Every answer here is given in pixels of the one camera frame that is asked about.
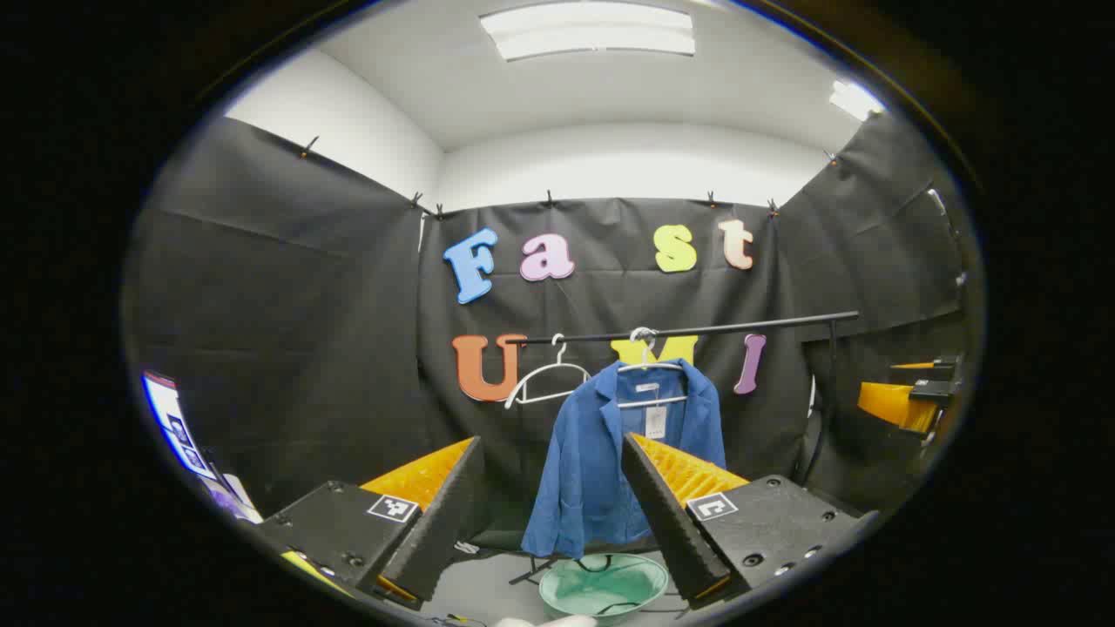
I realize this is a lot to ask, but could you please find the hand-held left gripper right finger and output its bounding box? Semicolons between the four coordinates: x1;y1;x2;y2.
620;432;876;610

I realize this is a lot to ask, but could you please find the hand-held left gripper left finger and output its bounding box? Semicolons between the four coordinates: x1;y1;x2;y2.
257;435;487;610

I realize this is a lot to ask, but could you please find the green laundry hamper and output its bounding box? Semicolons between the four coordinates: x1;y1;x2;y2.
538;553;670;621

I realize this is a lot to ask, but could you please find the blue jacket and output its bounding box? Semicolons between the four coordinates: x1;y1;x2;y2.
521;357;728;560

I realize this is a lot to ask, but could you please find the white hanger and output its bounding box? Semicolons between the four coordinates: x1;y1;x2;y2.
503;334;593;410
617;327;689;410

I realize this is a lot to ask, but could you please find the black clothes rack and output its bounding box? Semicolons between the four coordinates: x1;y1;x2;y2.
510;311;862;586

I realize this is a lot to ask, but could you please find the computer monitor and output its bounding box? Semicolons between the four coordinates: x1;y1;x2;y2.
142;373;217;482

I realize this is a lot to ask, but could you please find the small ceiling light panel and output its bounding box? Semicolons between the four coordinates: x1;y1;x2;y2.
829;80;885;121

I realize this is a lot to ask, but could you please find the large ceiling light panel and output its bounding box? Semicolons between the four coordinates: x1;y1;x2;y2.
479;2;698;62

